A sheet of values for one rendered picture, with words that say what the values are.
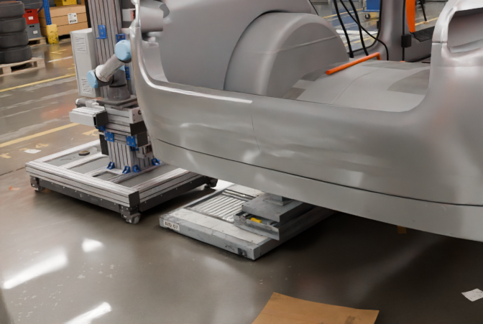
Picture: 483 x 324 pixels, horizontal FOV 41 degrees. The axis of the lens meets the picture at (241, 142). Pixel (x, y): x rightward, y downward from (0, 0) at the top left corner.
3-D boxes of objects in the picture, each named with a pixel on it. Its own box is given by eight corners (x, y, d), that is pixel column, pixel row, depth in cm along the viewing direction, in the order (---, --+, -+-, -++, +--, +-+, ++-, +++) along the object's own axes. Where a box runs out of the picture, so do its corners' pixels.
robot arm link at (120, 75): (130, 82, 430) (127, 62, 426) (113, 86, 421) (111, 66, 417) (119, 80, 438) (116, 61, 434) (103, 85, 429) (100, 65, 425)
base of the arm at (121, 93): (103, 99, 433) (100, 85, 430) (121, 94, 443) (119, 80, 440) (117, 101, 423) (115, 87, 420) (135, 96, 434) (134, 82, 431)
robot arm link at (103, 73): (108, 88, 428) (149, 51, 389) (89, 92, 418) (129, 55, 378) (100, 71, 429) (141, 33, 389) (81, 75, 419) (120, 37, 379)
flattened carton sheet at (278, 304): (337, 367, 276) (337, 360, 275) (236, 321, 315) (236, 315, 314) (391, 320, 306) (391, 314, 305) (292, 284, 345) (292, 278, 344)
